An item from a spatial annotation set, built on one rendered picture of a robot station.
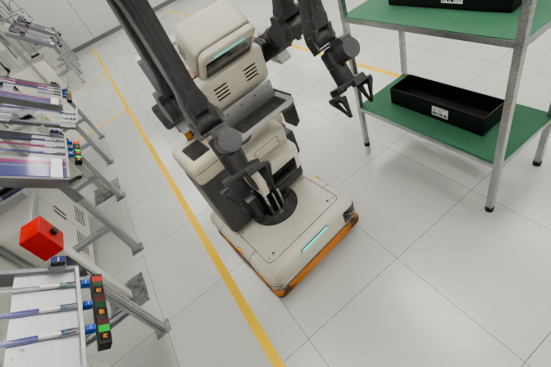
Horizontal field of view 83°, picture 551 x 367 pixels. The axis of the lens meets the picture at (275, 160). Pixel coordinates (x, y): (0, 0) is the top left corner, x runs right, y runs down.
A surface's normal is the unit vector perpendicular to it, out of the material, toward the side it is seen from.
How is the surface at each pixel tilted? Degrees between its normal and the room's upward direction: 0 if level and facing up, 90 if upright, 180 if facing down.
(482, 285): 0
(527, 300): 0
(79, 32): 90
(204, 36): 42
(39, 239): 90
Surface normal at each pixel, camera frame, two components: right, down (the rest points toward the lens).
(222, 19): 0.18, -0.27
